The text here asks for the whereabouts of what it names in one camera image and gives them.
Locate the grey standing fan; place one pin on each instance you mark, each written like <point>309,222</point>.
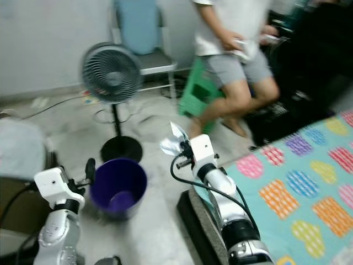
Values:
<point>111,72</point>

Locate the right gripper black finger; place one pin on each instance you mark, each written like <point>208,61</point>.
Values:
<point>183,145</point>

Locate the purple plastic bucket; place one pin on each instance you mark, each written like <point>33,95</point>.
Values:
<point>120,185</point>

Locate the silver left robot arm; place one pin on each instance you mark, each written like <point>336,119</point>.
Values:
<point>58,237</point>

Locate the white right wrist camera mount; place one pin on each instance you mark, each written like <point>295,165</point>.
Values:
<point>201,152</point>

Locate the teal blanket with colourful shapes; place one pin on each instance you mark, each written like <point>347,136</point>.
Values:
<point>292,182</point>

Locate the black equipment case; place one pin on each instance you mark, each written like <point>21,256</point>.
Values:
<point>309,66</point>

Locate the black bed frame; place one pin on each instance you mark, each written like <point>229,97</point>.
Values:
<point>190,232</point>

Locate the small colourful toy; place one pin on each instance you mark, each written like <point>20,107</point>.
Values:
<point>88,99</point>

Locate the person in white shirt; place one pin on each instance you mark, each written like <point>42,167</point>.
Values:
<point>231,55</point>

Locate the white bundled cloth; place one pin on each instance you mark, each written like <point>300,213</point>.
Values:
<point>22,149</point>

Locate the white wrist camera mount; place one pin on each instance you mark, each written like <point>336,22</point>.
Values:
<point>201,152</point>
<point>55,185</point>

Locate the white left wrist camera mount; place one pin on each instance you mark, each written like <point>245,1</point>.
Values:
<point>55,185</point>

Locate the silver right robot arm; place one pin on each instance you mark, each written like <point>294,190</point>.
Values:
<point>229,210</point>

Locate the silver robot left leg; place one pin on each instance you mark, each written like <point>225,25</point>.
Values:
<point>110,260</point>

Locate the green plastic stool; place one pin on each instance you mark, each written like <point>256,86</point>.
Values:
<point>198,91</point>

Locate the blue grey chair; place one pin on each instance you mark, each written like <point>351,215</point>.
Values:
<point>138,33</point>

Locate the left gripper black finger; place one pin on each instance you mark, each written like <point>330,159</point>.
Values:
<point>90,167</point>

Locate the silver white wrapper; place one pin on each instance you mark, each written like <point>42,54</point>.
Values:
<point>174,141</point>

